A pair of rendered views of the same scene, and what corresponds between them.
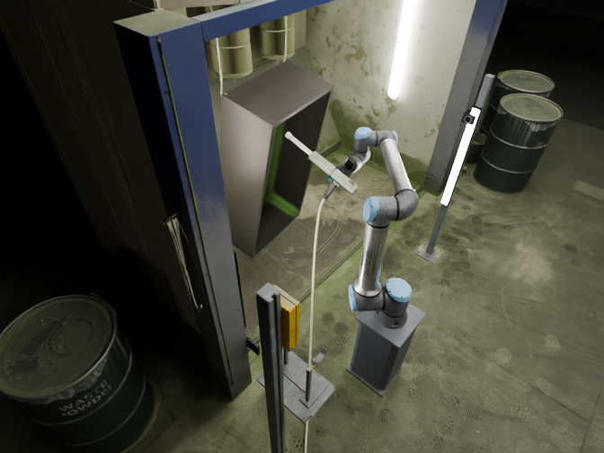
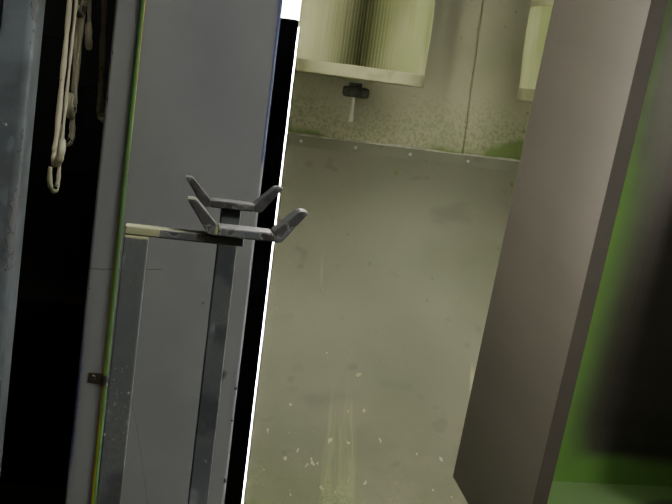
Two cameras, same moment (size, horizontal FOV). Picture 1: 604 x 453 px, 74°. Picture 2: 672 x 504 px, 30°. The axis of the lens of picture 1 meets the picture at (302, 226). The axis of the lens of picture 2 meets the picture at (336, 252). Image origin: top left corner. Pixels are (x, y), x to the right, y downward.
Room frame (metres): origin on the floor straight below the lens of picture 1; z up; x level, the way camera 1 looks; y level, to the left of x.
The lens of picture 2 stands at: (0.28, -0.69, 1.19)
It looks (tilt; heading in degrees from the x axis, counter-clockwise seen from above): 7 degrees down; 42
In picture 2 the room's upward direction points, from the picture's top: 7 degrees clockwise
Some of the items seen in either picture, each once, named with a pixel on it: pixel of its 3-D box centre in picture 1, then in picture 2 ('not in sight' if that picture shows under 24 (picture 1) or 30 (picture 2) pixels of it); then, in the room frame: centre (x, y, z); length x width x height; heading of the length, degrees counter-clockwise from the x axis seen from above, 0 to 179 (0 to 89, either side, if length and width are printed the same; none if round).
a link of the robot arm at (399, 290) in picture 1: (395, 296); not in sight; (1.39, -0.54, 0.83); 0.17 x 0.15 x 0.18; 94
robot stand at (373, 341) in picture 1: (382, 343); not in sight; (1.39, -0.54, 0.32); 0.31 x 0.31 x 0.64; 50
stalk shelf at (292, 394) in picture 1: (295, 383); not in sight; (0.89, 0.01, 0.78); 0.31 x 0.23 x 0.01; 50
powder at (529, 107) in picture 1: (530, 108); not in sight; (3.67, -2.19, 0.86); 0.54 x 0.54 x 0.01
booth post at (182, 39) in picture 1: (210, 275); (185, 124); (1.25, 0.44, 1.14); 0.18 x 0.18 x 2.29; 50
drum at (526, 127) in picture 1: (513, 146); not in sight; (3.66, -2.19, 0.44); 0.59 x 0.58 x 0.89; 155
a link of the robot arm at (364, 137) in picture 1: (364, 139); not in sight; (2.01, -0.34, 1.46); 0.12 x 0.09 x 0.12; 94
